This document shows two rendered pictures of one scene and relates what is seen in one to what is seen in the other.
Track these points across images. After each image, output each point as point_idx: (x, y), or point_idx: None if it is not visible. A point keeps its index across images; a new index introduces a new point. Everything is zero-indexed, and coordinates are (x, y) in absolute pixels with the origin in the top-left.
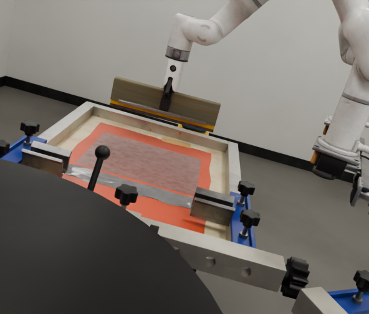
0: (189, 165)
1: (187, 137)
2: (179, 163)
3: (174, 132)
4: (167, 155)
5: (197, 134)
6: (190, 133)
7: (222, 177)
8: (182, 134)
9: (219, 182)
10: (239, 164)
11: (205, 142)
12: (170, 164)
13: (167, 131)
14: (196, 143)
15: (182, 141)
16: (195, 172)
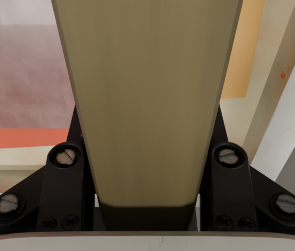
0: (43, 106)
1: (268, 96)
2: (27, 82)
3: (289, 55)
4: (57, 41)
5: (271, 134)
6: (277, 114)
7: (43, 165)
8: (279, 82)
9: (5, 161)
10: (96, 206)
11: (250, 140)
12: None
13: None
14: (255, 114)
15: (263, 74)
16: (8, 120)
